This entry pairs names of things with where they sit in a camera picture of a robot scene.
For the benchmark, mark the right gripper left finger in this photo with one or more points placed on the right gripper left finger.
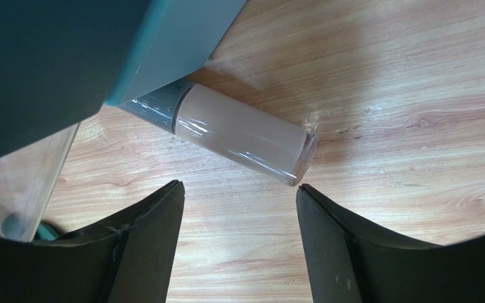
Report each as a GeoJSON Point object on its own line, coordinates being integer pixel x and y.
{"type": "Point", "coordinates": [125, 257]}

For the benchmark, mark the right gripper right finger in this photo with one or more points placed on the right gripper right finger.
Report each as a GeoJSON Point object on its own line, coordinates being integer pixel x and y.
{"type": "Point", "coordinates": [352, 259]}

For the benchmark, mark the transparent drawer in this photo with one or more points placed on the transparent drawer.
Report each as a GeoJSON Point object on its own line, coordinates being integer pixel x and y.
{"type": "Point", "coordinates": [27, 179]}

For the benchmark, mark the teal drawer organizer box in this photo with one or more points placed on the teal drawer organizer box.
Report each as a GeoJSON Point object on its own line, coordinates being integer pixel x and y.
{"type": "Point", "coordinates": [60, 61]}

